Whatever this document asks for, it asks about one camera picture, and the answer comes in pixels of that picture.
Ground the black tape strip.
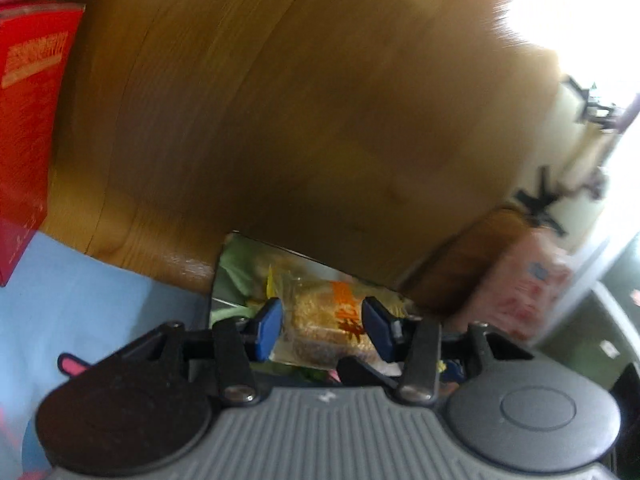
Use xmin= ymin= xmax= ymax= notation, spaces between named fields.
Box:
xmin=515 ymin=165 xmax=568 ymax=236

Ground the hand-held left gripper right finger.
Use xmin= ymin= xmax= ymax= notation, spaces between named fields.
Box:
xmin=337 ymin=296 xmax=533 ymax=406

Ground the blue cartoon printed blanket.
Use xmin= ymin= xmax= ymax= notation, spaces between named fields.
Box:
xmin=0 ymin=217 xmax=216 ymax=480

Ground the red gift box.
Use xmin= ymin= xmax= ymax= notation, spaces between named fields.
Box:
xmin=0 ymin=2 xmax=86 ymax=288

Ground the brown woven seat mat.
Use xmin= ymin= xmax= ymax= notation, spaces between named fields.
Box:
xmin=400 ymin=207 xmax=531 ymax=321

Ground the black tin box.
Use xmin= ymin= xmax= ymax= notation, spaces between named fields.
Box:
xmin=209 ymin=231 xmax=451 ymax=391

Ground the wooden headboard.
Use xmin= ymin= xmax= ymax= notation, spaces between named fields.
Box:
xmin=37 ymin=0 xmax=561 ymax=306

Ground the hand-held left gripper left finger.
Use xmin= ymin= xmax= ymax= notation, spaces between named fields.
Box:
xmin=112 ymin=297 xmax=286 ymax=406

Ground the pink snack bag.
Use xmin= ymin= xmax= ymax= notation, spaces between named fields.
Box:
xmin=450 ymin=230 xmax=573 ymax=343

